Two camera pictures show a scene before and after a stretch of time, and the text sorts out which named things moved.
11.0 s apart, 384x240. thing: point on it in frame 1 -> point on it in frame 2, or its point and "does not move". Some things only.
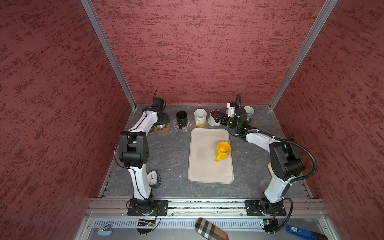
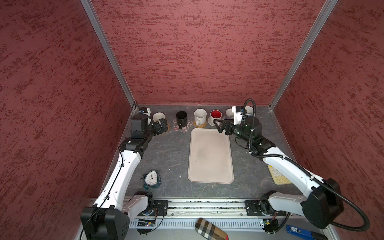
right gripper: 224,117 -> 230,125
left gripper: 165,119 -> 158,130
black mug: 181,117 does not move
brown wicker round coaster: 200,126 does not move
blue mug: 250,111 does not move
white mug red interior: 215,117 does not move
